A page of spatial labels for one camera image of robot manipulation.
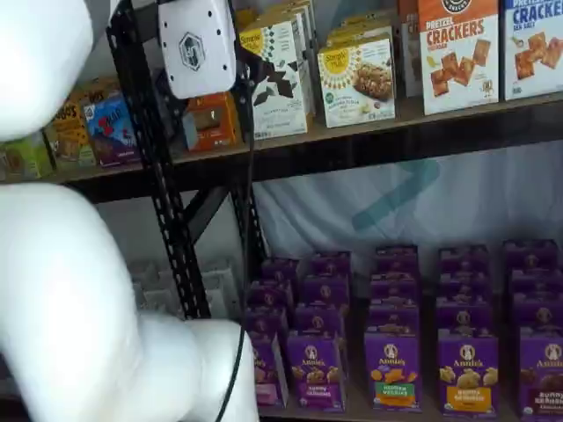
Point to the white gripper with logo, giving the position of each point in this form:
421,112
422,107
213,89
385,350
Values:
198,48

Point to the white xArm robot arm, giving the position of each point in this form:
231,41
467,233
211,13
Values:
66,285

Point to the yellow Revival box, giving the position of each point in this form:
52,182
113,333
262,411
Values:
220,132

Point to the Simple Mills sweet thins box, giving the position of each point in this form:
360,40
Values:
286,118
294,5
281,17

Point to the blue Zbar box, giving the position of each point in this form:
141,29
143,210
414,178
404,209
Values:
110,136

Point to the yellow Bobo's box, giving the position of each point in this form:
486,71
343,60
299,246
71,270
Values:
99,90
70,140

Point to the brown wooden shelf board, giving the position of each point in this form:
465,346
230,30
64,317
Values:
409,115
101,172
352,415

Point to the Simple Mills bars box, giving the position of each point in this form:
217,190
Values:
365,22
356,83
360,34

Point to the purple Annie's snack box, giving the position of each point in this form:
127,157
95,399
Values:
396,259
538,312
316,321
464,318
393,288
325,290
462,288
393,316
270,294
464,259
536,281
264,323
281,270
330,264
530,255

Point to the white snack box with window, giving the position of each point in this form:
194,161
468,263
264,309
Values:
151,285

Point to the green Bobo's box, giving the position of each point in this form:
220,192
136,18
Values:
26,160

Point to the orange white crackers box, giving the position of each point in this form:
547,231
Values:
409,53

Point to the cheddar pretzel crackers box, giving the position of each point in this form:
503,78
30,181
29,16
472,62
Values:
457,66

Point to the purple Annie's box pink patch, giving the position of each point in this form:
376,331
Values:
272,373

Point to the purple Annie's box green patch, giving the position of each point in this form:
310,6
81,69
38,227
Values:
391,373

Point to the sea salt pretzel crackers box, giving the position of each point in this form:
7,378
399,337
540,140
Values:
536,53

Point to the purple Annie's box yellow patch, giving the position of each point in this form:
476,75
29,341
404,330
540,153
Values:
466,378

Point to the purple Annie's box brown patch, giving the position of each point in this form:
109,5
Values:
543,373

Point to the black metal shelving rack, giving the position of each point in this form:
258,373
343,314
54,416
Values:
149,145
119,192

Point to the white sheet with teal logo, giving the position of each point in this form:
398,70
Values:
484,198

